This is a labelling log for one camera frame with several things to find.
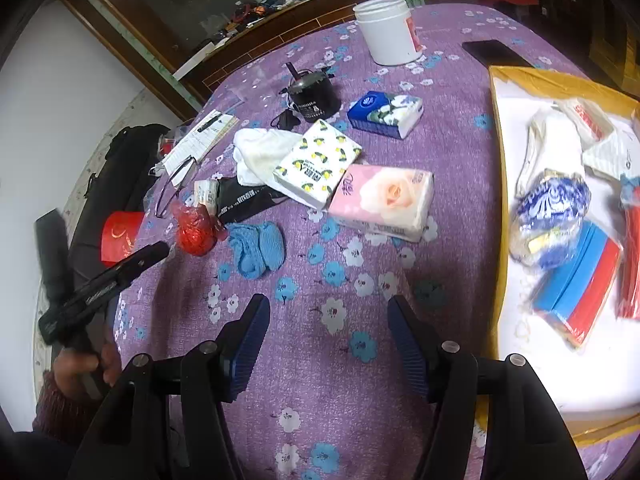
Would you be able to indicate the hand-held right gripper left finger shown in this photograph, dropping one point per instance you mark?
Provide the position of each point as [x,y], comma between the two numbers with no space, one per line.
[247,345]

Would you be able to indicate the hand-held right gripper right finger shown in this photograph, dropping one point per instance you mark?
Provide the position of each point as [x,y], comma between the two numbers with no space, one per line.
[410,350]

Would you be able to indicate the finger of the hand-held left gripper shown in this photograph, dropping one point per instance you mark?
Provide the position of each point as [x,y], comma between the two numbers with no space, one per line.
[142,260]

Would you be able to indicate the red plastic bag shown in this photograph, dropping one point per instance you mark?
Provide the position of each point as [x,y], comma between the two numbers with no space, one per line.
[195,230]

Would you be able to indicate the blue knitted cloth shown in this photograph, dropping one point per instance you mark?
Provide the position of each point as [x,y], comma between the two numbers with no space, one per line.
[257,247]

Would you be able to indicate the pink tissue pack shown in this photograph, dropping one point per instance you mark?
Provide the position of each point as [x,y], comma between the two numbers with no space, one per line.
[385,200]

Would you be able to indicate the yellow tray white lining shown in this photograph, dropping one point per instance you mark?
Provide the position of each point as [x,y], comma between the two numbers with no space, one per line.
[560,375]

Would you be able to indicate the blue red sponge pack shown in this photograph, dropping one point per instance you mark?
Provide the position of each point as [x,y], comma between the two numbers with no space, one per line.
[575,285]

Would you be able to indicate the lemon print tissue pack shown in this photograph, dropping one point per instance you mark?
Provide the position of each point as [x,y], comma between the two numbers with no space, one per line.
[317,162]

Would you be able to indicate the blue white patterned packet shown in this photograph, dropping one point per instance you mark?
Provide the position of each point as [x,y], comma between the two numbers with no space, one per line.
[550,210]

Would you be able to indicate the red striped packet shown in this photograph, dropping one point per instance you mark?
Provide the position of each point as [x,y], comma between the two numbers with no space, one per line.
[631,260]

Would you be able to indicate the blue tissue pack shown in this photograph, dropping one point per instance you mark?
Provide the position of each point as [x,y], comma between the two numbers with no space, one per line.
[385,110]

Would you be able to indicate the red label white packet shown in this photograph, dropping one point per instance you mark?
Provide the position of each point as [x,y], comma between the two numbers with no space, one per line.
[590,120]

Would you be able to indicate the person's left forearm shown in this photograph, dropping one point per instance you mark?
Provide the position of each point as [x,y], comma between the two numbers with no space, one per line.
[60,412]

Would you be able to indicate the person's left hand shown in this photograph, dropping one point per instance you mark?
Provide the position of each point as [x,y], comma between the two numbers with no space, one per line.
[85,375]

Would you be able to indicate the eyeglasses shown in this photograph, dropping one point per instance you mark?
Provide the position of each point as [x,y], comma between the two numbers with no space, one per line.
[172,180]

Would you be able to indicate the small white packet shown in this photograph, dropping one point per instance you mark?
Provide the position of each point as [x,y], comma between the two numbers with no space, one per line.
[205,192]

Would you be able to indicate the black bag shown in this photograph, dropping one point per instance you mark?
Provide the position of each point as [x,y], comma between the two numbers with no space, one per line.
[120,170]

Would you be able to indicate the clear plastic bag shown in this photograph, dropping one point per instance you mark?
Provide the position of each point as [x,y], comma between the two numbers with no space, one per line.
[169,146]

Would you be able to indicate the black packet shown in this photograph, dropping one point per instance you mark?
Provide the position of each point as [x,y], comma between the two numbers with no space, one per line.
[245,200]

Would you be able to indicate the black pen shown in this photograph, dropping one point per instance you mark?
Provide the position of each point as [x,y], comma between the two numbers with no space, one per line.
[209,122]

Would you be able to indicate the black round device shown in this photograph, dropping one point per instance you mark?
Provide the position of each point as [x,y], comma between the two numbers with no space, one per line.
[312,92]

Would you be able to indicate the wooden sideboard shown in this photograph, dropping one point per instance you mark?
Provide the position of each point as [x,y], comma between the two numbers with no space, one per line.
[200,20]

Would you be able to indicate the black phone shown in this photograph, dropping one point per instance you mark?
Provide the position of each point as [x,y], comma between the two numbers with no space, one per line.
[495,52]

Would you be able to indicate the white plastic jar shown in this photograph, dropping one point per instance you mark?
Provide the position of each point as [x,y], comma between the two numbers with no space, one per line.
[387,30]

